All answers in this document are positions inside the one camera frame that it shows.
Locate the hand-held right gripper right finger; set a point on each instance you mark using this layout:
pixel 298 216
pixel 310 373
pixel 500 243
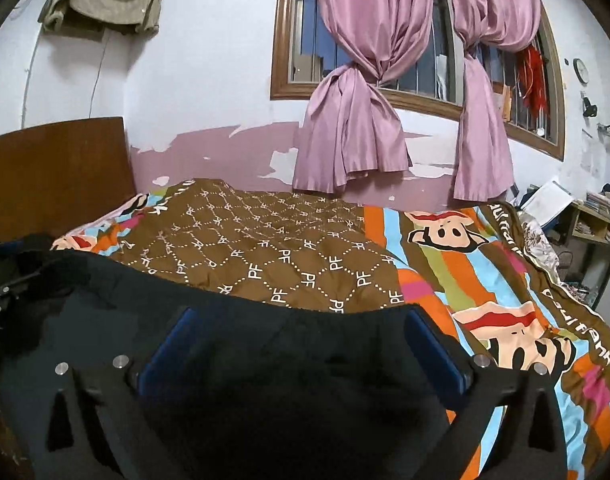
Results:
pixel 435 355

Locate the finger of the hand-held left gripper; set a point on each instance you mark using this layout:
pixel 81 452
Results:
pixel 2 291

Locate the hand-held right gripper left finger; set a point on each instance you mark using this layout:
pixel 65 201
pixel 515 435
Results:
pixel 167 355

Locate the black jacket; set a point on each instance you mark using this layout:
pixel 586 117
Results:
pixel 265 385

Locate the wooden headboard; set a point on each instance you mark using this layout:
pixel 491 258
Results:
pixel 55 180

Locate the floral cloth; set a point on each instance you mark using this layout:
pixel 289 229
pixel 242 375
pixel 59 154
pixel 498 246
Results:
pixel 540 247

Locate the printed cartoon blanket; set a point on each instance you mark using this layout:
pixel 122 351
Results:
pixel 285 240

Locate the white board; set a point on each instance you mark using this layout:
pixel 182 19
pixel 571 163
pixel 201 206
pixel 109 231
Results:
pixel 547 202

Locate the wooden shelf desk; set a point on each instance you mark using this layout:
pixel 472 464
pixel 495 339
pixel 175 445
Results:
pixel 592 240

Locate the pink knotted curtain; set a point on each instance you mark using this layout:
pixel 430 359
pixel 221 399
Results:
pixel 355 125
pixel 482 135

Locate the stack of papers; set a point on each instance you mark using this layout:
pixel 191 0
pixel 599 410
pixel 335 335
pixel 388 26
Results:
pixel 602 201

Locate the red hanging decoration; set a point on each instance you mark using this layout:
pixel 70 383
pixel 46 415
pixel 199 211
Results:
pixel 532 82

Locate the wooden framed barred window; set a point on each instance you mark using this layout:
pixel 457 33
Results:
pixel 312 20

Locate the black wall fixture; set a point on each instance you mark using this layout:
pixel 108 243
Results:
pixel 589 106

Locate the round wall clock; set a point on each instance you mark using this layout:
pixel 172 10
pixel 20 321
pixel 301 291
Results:
pixel 580 71

